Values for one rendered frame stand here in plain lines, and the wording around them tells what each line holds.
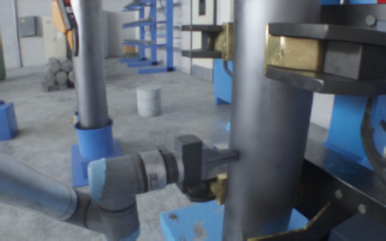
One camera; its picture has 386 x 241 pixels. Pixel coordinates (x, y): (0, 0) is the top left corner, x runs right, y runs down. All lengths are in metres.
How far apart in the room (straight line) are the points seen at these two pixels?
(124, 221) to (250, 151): 0.33
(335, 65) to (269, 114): 0.22
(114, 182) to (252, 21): 0.44
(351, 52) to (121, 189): 0.48
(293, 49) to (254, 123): 0.24
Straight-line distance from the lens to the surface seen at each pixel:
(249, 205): 0.72
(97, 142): 1.84
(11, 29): 11.38
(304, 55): 0.44
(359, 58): 0.42
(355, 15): 0.73
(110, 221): 0.61
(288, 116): 0.61
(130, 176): 0.55
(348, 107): 1.00
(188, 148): 0.58
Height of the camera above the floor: 0.98
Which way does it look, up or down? 19 degrees down
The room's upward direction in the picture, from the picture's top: straight up
